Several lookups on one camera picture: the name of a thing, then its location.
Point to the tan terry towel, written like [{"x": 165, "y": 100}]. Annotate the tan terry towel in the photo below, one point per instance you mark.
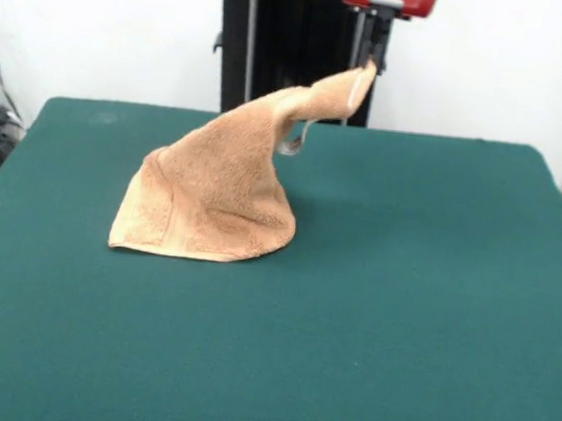
[{"x": 213, "y": 188}]

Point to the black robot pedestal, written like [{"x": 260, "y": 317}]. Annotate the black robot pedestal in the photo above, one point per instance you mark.
[{"x": 278, "y": 44}]

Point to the dark green table cloth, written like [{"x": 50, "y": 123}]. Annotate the dark green table cloth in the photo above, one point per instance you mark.
[{"x": 146, "y": 347}]

